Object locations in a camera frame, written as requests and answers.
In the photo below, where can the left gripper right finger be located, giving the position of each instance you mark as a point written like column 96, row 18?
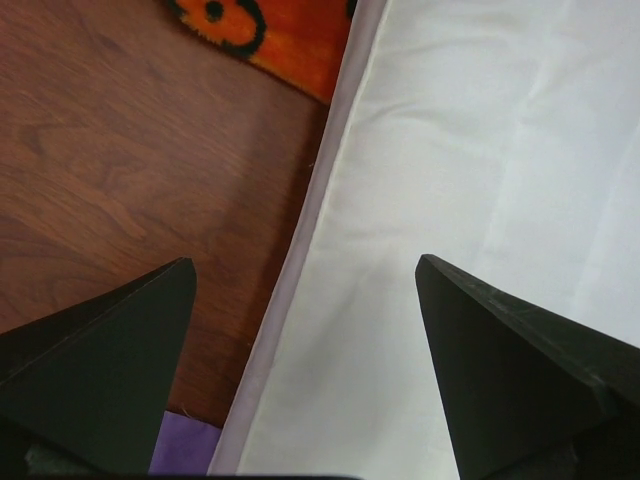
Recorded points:
column 526, row 391

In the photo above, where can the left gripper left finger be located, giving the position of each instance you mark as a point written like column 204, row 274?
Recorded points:
column 84, row 390

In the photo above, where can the cream white pillow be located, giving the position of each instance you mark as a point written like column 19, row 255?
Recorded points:
column 500, row 136

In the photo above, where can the orange black patterned pillowcase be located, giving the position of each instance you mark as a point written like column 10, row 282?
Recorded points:
column 301, row 42

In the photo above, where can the purple Elsa printed cloth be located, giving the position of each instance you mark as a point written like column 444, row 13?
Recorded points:
column 184, row 446

